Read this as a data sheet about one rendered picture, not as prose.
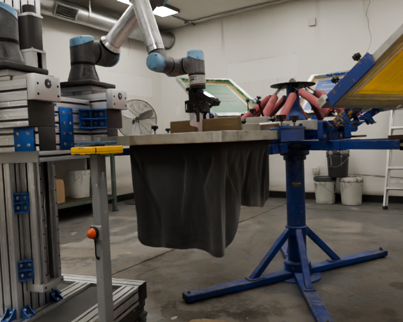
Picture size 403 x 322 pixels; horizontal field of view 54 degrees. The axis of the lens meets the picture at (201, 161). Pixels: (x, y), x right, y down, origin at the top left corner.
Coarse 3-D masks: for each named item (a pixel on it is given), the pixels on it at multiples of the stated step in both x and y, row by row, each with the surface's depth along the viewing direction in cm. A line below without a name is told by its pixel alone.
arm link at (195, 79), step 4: (192, 76) 172; (196, 76) 172; (200, 76) 172; (204, 76) 174; (192, 80) 173; (196, 80) 172; (200, 80) 172; (204, 80) 174; (192, 84) 173; (196, 84) 173; (200, 84) 173; (204, 84) 175
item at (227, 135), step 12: (192, 132) 139; (204, 132) 136; (216, 132) 134; (228, 132) 137; (240, 132) 144; (252, 132) 152; (264, 132) 161; (276, 132) 171; (108, 144) 162; (120, 144) 159; (132, 144) 155; (144, 144) 152
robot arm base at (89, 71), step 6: (72, 66) 190; (78, 66) 189; (84, 66) 189; (90, 66) 191; (72, 72) 189; (78, 72) 188; (84, 72) 189; (90, 72) 190; (96, 72) 194; (72, 78) 188; (78, 78) 188; (84, 78) 188; (90, 78) 189; (96, 78) 192
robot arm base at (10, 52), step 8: (0, 40) 143; (8, 40) 144; (16, 40) 147; (0, 48) 142; (8, 48) 144; (16, 48) 147; (0, 56) 142; (8, 56) 143; (16, 56) 145; (24, 64) 149
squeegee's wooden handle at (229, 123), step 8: (184, 120) 180; (208, 120) 172; (216, 120) 170; (224, 120) 168; (232, 120) 165; (240, 120) 166; (176, 128) 182; (184, 128) 179; (192, 128) 177; (208, 128) 172; (216, 128) 170; (224, 128) 168; (232, 128) 166; (240, 128) 166
